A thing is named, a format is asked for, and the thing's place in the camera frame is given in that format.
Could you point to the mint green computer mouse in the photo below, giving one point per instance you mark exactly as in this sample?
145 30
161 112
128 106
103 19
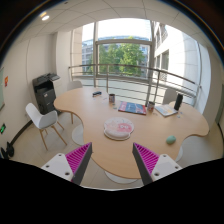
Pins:
170 139

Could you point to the dark mug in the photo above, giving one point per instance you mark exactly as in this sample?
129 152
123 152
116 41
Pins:
111 98

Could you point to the white chair behind table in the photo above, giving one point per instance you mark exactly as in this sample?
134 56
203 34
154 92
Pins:
74 85

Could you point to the white chair wooden legs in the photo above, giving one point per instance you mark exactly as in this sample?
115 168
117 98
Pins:
43 122

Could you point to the small dark blue box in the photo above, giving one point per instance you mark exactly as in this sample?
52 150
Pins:
97 93

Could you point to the small patterned cup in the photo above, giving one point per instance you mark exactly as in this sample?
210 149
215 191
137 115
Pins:
150 106

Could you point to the wooden meeting table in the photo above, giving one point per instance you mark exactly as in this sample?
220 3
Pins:
150 130

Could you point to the red blue magazine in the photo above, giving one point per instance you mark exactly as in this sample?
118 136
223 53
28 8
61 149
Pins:
132 108

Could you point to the white chair at right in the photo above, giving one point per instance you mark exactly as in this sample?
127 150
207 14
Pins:
169 96

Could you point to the metal window railing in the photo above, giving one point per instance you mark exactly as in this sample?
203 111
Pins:
134 83

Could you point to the open white book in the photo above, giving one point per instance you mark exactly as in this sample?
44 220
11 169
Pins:
166 110

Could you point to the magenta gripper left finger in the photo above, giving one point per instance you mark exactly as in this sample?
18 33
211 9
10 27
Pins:
70 166

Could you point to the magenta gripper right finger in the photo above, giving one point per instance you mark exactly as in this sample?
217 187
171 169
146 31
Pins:
152 166

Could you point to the black office printer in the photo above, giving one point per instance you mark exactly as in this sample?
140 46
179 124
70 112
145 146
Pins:
44 92

